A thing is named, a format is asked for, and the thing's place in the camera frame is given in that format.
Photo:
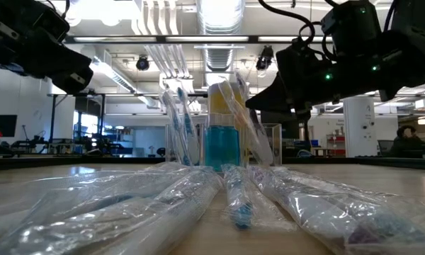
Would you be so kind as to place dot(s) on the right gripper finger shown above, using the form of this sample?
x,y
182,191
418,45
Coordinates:
x,y
274,95

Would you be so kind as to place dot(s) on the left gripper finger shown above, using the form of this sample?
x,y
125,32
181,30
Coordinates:
x,y
60,63

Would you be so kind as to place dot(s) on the blue mouthwash bottle white cap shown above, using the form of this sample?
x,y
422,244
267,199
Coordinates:
x,y
221,148

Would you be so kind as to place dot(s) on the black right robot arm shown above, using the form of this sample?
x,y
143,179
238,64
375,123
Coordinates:
x,y
411,53

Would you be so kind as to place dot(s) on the clear acrylic organizer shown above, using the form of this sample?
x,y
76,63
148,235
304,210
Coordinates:
x,y
278,141

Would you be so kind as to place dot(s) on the yellow white wipes canister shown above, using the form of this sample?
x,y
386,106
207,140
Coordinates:
x,y
216,104

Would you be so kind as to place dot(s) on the white round pillar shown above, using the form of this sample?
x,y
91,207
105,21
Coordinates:
x,y
357,124

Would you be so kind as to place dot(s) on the dark flat screen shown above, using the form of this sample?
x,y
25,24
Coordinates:
x,y
3,124

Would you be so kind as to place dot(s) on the red storage shelf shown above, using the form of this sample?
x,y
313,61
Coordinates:
x,y
340,152

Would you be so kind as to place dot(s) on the overhead light bar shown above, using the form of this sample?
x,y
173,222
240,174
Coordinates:
x,y
205,39

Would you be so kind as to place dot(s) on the person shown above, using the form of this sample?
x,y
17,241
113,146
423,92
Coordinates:
x,y
407,145

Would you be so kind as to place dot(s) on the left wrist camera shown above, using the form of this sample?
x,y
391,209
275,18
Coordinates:
x,y
28,17

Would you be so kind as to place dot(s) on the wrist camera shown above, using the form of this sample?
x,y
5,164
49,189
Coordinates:
x,y
28,17
354,25

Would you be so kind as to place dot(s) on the black tall workstation frame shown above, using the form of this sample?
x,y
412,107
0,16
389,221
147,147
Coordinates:
x,y
52,124

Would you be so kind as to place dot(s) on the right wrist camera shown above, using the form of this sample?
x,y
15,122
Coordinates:
x,y
354,25

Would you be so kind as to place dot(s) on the white ceiling air duct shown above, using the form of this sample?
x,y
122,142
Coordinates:
x,y
127,86

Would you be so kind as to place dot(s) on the black aluminium table frame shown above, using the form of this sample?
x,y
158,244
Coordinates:
x,y
340,161

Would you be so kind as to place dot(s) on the silver ventilation duct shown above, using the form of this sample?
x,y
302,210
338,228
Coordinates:
x,y
219,21

